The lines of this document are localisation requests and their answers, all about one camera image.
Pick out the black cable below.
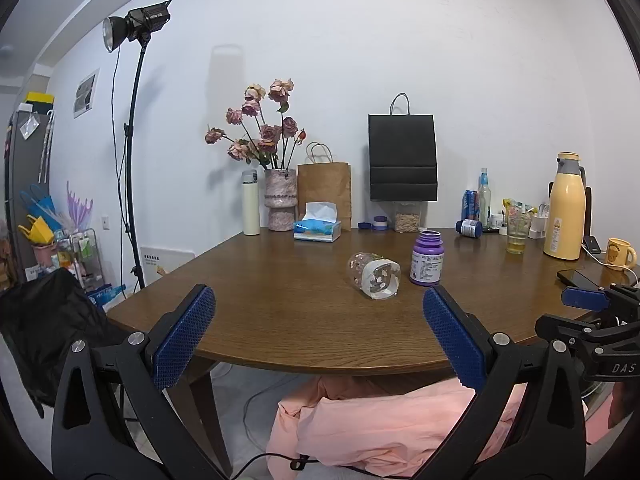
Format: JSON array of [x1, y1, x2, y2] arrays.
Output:
[[230, 452, 321, 480]]

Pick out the yellow thermos jug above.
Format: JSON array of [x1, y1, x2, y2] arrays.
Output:
[[543, 152, 587, 261]]

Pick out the black light stand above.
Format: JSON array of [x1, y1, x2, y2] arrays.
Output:
[[117, 35, 152, 291]]

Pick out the brown paper bag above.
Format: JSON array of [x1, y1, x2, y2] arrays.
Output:
[[297, 142, 352, 232]]

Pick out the black smartphone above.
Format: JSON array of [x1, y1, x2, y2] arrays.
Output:
[[556, 269, 607, 291]]

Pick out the purple pill bottle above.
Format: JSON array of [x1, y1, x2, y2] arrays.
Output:
[[410, 230, 445, 287]]

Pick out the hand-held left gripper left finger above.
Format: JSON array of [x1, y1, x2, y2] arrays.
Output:
[[51, 284, 231, 480]]

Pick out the wire storage rack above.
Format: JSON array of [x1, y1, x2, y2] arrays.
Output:
[[55, 228, 104, 292]]

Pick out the black cloth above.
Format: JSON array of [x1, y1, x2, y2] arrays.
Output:
[[0, 267, 132, 413]]

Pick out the white charger box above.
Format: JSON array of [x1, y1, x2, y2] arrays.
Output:
[[530, 204, 551, 240]]

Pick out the wooden table leg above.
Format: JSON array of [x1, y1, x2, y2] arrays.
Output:
[[165, 357, 233, 478]]

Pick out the white thermos bottle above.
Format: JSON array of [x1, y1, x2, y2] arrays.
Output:
[[242, 170, 261, 236]]

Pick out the black paper bag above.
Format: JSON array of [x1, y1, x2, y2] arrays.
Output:
[[368, 93, 439, 203]]

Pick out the grey refrigerator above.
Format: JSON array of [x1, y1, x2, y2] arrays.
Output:
[[4, 107, 54, 281]]

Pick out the glass of yellow liquid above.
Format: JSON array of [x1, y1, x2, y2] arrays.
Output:
[[506, 212, 531, 254]]

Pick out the pink ribbed vase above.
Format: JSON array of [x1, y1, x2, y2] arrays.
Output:
[[264, 168, 298, 232]]

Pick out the wall poster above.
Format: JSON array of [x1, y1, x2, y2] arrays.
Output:
[[73, 71, 99, 119]]

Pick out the blue tissue box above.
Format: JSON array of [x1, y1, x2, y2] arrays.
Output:
[[293, 202, 342, 243]]

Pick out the colourful snack packets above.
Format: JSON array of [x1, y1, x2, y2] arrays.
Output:
[[502, 198, 537, 219]]

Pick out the black studio light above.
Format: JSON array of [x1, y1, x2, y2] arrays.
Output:
[[102, 0, 172, 54]]

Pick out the clear glass jar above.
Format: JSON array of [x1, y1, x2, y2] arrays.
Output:
[[347, 252, 402, 302]]

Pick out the white cable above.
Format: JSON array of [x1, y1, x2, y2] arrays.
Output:
[[580, 245, 640, 287]]

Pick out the white flat box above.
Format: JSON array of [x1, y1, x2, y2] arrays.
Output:
[[140, 246, 196, 277]]

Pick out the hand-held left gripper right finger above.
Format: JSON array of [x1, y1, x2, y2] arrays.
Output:
[[415, 285, 588, 480]]

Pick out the clear glass bottle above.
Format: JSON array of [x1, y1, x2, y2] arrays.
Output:
[[477, 168, 493, 231]]

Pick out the clear jar of oats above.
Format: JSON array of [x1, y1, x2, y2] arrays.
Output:
[[393, 202, 422, 233]]

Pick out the pink cloth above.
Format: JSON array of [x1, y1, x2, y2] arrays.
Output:
[[266, 375, 532, 480]]

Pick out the blue hangers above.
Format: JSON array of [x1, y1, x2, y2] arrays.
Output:
[[20, 185, 57, 227]]

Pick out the purple hangers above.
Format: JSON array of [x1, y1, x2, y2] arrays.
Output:
[[66, 181, 94, 233]]

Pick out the dried pink roses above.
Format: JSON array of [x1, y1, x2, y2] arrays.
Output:
[[204, 78, 307, 171]]

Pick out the yellow mug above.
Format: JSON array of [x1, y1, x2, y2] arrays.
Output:
[[605, 238, 638, 272]]

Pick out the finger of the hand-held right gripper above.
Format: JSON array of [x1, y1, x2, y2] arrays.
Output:
[[561, 284, 621, 312], [535, 313, 601, 350]]

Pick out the pink bucket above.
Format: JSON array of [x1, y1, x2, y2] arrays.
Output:
[[31, 241, 57, 269]]

